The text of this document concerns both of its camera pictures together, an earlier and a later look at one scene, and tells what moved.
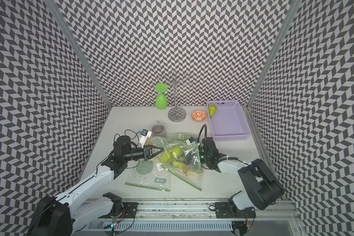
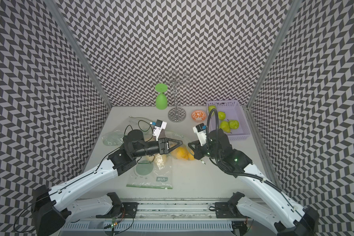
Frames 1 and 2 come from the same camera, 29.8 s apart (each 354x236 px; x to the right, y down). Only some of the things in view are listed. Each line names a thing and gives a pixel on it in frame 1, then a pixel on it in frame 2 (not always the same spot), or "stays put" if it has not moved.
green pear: x=175 y=152 -> x=233 y=124
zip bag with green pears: x=182 y=153 -> x=116 y=136
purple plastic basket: x=229 y=122 stays put
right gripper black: x=188 y=157 -> x=198 y=155
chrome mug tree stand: x=176 y=114 stays put
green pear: x=178 y=165 -> x=224 y=126
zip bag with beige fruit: x=150 y=173 stays put
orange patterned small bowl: x=198 y=116 stays put
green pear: x=165 y=157 -> x=221 y=115
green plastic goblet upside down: x=161 y=101 stays put
